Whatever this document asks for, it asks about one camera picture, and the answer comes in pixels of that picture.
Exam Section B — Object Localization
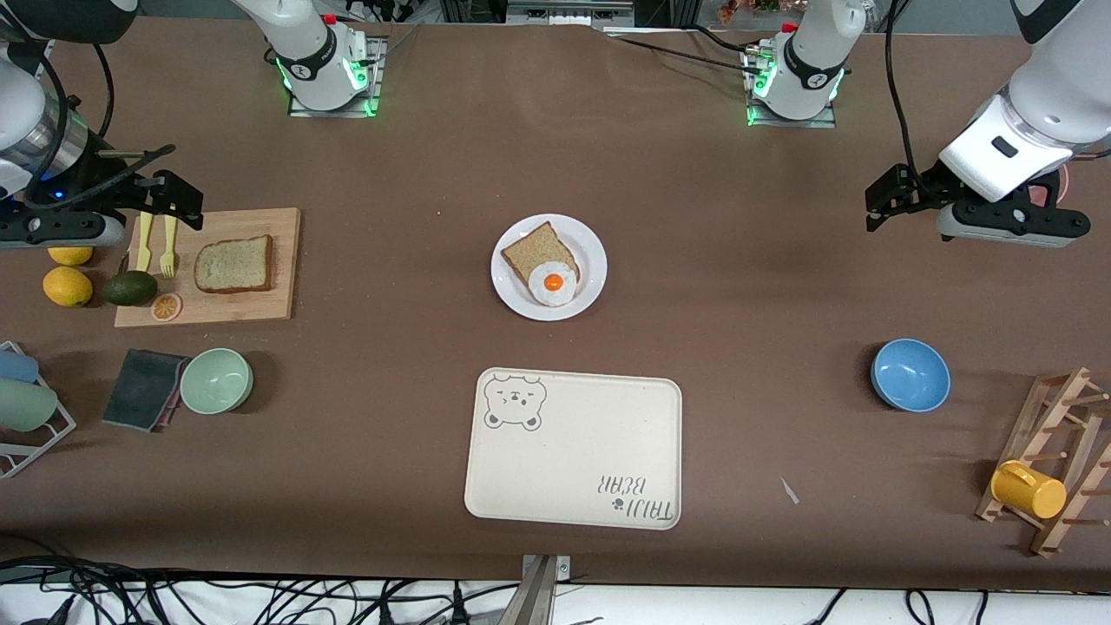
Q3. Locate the brown bread slice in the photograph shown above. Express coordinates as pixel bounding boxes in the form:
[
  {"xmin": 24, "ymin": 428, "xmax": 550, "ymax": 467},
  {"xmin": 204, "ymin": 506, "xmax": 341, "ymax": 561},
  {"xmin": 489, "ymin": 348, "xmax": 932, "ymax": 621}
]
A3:
[
  {"xmin": 193, "ymin": 234, "xmax": 274, "ymax": 294},
  {"xmin": 501, "ymin": 221, "xmax": 581, "ymax": 287}
]

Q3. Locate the white round plate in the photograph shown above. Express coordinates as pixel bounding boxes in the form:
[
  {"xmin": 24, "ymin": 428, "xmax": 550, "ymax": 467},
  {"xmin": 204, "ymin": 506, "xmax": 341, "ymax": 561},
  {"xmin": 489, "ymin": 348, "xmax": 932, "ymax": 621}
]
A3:
[{"xmin": 490, "ymin": 214, "xmax": 608, "ymax": 323}]

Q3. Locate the dark green avocado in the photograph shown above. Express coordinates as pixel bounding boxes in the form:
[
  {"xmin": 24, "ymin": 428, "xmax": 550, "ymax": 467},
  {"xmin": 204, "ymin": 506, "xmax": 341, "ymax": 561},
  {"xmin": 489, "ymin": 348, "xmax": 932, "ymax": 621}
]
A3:
[{"xmin": 104, "ymin": 271, "xmax": 160, "ymax": 306}]

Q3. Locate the pink disc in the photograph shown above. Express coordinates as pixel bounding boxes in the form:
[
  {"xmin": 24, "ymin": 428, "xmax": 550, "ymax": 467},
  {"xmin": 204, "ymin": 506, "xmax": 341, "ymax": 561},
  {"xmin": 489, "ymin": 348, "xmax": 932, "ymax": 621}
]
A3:
[{"xmin": 1031, "ymin": 165, "xmax": 1070, "ymax": 206}]

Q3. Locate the wooden cutting board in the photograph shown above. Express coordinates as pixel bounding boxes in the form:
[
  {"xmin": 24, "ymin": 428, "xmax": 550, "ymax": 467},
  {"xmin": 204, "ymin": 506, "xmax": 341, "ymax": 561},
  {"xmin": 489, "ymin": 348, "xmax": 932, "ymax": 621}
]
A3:
[{"xmin": 114, "ymin": 207, "xmax": 302, "ymax": 329}]

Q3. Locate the blue bowl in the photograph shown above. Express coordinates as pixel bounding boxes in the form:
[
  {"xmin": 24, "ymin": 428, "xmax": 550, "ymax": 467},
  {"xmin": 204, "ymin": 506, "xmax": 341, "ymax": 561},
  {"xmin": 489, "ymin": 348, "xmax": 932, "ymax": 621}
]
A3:
[{"xmin": 871, "ymin": 339, "xmax": 951, "ymax": 413}]

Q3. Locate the pale green bowl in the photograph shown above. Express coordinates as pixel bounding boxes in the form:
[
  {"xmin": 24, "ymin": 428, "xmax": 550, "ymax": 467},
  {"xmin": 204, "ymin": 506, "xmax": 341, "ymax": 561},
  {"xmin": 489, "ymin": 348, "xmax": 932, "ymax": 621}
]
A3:
[{"xmin": 180, "ymin": 348, "xmax": 254, "ymax": 415}]

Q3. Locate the dark grey folded cloth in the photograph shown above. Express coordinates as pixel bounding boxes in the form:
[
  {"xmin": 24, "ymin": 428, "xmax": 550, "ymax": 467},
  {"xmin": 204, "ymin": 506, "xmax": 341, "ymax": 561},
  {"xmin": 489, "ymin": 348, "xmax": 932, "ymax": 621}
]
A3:
[{"xmin": 102, "ymin": 349, "xmax": 189, "ymax": 433}]

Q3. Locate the light blue cup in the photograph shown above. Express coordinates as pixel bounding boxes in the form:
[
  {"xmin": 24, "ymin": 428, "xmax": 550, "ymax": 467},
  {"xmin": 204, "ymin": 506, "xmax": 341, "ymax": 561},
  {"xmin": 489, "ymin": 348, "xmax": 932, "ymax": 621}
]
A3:
[{"xmin": 0, "ymin": 349, "xmax": 40, "ymax": 385}]

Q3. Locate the pale green cup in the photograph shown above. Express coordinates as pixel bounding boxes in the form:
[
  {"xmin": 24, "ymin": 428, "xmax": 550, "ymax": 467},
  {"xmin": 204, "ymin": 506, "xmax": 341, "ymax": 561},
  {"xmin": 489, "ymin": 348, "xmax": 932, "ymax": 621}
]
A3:
[{"xmin": 0, "ymin": 379, "xmax": 59, "ymax": 433}]

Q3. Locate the wooden mug rack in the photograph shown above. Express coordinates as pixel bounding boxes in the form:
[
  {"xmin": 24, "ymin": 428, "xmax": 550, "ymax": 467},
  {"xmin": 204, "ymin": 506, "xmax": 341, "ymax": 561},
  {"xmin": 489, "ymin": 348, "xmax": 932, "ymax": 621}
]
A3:
[{"xmin": 976, "ymin": 367, "xmax": 1111, "ymax": 558}]

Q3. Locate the yellow mug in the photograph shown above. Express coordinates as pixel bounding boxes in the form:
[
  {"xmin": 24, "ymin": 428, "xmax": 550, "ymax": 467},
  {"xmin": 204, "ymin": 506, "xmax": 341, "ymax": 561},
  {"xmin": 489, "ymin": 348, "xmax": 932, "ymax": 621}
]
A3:
[{"xmin": 990, "ymin": 460, "xmax": 1068, "ymax": 520}]

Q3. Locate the toy fried egg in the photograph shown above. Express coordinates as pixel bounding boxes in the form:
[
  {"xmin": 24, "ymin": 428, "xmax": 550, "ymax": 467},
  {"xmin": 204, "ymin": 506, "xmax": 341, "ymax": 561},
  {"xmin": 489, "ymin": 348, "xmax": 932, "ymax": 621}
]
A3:
[{"xmin": 528, "ymin": 260, "xmax": 579, "ymax": 307}]

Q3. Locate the cream bear print tray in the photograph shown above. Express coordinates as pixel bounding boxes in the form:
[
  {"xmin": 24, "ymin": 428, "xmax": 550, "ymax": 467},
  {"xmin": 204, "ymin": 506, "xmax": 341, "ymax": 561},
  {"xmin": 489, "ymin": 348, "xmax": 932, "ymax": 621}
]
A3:
[{"xmin": 463, "ymin": 368, "xmax": 683, "ymax": 531}]

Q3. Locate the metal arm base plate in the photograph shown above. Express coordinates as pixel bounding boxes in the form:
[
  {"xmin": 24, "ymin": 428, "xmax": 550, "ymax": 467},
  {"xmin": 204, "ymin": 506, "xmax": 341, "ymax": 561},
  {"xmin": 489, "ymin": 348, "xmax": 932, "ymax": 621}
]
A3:
[
  {"xmin": 288, "ymin": 36, "xmax": 385, "ymax": 119},
  {"xmin": 745, "ymin": 43, "xmax": 838, "ymax": 129}
]

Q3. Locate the thin black table cable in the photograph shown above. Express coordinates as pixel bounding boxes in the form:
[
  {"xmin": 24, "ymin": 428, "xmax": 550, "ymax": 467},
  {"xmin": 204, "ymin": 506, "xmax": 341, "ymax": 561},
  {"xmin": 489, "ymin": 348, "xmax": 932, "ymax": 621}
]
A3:
[{"xmin": 603, "ymin": 26, "xmax": 769, "ymax": 75}]

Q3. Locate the white wire cup rack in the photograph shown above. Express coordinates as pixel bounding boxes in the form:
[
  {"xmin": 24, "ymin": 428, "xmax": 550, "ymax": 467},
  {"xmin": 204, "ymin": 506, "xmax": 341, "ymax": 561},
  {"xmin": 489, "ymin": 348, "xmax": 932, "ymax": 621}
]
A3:
[{"xmin": 0, "ymin": 341, "xmax": 77, "ymax": 480}]

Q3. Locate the aluminium profile frame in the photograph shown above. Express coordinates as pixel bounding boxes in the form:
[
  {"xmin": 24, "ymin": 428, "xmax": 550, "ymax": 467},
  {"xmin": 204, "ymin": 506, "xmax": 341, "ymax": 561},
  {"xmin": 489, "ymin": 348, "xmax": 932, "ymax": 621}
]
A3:
[{"xmin": 438, "ymin": 0, "xmax": 695, "ymax": 27}]

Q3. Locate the black cable bundle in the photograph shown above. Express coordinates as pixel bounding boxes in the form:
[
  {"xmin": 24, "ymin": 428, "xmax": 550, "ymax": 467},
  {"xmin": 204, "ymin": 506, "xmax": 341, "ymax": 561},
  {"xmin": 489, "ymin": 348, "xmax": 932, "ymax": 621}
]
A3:
[{"xmin": 0, "ymin": 556, "xmax": 522, "ymax": 625}]

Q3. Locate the grey metal clamp bracket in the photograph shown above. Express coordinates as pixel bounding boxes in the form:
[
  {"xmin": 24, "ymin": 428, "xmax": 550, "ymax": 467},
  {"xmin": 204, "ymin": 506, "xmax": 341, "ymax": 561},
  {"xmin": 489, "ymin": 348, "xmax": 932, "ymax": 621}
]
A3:
[{"xmin": 519, "ymin": 554, "xmax": 574, "ymax": 625}]

